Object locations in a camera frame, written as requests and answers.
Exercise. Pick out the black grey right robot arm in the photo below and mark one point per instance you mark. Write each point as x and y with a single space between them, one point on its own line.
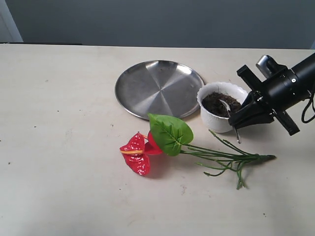
283 88

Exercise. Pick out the white ceramic flower pot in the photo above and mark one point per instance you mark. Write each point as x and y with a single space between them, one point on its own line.
212 122

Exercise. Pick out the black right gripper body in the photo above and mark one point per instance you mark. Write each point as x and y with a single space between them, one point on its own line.
280 92

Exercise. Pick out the small steel spoon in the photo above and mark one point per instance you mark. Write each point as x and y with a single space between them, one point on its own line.
228 110

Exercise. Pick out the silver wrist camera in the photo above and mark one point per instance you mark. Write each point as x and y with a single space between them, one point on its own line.
267 66

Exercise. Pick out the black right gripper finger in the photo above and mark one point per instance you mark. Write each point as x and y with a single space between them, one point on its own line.
250 99
250 114

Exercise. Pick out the artificial red anthurium flower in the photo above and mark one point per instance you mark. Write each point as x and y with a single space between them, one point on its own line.
172 136

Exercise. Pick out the round steel plate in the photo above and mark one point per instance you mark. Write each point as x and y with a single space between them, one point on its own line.
159 87

